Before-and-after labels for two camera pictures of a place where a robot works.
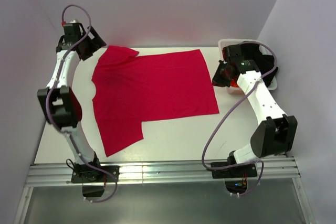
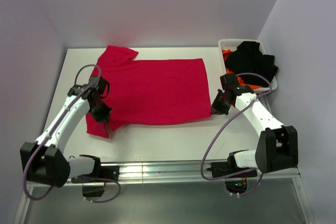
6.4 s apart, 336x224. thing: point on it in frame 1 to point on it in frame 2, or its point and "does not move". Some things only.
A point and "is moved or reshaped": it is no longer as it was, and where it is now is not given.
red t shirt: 130,89 is moved or reshaped
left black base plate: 83,173 does not move
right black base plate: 249,170 does not move
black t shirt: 265,63 does not move
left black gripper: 96,43 to 103,117
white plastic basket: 223,42 does not move
